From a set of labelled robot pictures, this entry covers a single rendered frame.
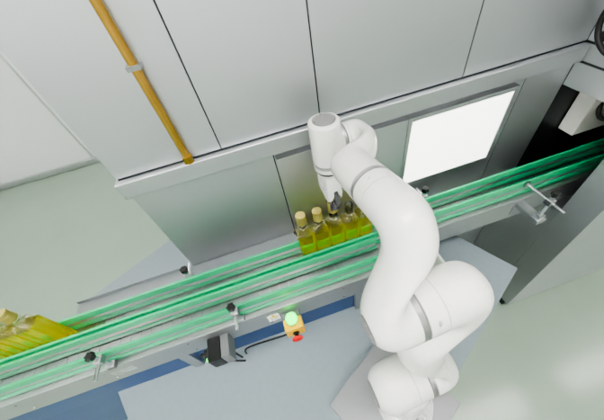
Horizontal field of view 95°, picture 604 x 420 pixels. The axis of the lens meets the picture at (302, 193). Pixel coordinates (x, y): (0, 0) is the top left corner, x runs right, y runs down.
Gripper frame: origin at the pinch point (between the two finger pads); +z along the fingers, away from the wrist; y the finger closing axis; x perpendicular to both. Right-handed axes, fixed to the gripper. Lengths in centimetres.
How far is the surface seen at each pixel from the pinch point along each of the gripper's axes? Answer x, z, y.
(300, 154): -5.4, -13.4, -12.1
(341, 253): -0.6, 23.4, 6.2
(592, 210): 101, 32, 21
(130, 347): -80, 24, 13
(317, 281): -12.7, 24.1, 13.5
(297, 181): -8.2, -2.1, -12.1
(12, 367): -121, 24, 5
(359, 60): 16.6, -36.8, -14.8
